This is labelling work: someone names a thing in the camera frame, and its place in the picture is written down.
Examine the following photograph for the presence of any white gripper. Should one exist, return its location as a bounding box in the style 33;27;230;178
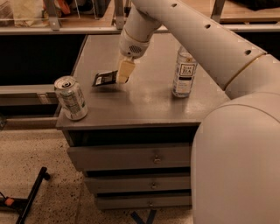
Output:
116;29;151;84

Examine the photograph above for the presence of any black rxbar chocolate wrapper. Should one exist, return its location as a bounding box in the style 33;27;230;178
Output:
92;71;117;87

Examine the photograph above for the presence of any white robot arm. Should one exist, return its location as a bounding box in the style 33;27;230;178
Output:
120;0;280;224

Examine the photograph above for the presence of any silver 7up soda can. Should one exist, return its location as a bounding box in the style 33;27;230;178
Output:
54;76;88;121

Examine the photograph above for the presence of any clear water bottle white cap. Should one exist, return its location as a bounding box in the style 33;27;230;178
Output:
172;46;198;98

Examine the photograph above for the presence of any grey drawer cabinet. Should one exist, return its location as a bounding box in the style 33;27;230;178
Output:
57;34;228;198

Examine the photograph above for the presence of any grey top drawer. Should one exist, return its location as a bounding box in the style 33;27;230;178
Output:
67;143;191;172

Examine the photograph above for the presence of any grey drawer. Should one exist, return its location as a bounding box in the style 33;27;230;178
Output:
85;173;191;194
67;143;191;172
94;193;192;210

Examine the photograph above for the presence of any grey middle drawer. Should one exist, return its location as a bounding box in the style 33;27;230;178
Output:
85;173;191;194

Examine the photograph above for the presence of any grey bottom drawer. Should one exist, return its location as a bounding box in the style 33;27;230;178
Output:
94;193;192;210

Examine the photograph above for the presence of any black floor stand leg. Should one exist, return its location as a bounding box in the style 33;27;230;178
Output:
0;167;51;224

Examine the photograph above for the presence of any metal shelf rail frame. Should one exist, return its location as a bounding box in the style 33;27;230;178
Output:
0;0;280;32

